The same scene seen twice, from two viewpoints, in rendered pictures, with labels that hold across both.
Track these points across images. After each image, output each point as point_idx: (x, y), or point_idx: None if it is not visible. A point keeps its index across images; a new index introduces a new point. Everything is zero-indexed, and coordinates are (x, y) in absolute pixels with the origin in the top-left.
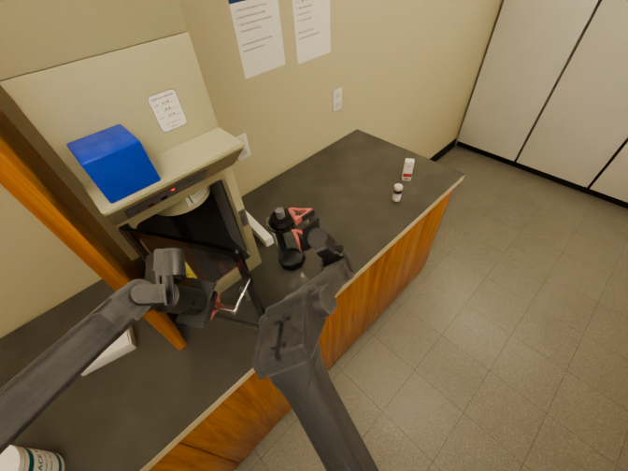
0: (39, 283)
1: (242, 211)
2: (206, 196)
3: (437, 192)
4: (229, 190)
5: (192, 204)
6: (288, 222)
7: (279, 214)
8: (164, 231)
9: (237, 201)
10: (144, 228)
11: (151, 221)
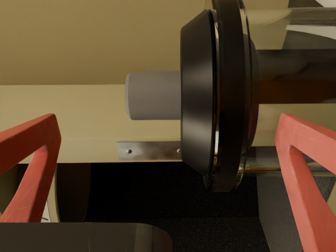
0: None
1: (127, 148)
2: (53, 185)
3: None
4: (27, 163)
5: (49, 222)
6: (189, 139)
7: (141, 118)
8: (182, 170)
9: (79, 151)
10: (138, 206)
11: (145, 183)
